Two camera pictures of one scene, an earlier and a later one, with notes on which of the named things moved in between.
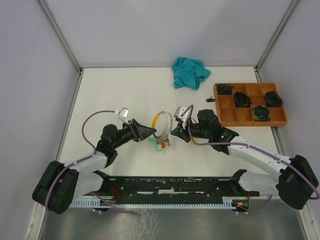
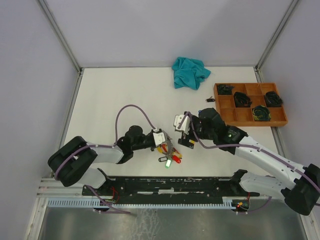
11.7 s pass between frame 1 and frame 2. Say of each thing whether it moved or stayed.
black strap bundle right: stayed
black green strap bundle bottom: stayed
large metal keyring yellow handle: moved
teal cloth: stayed
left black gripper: moved
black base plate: stayed
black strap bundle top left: stayed
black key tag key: stayed
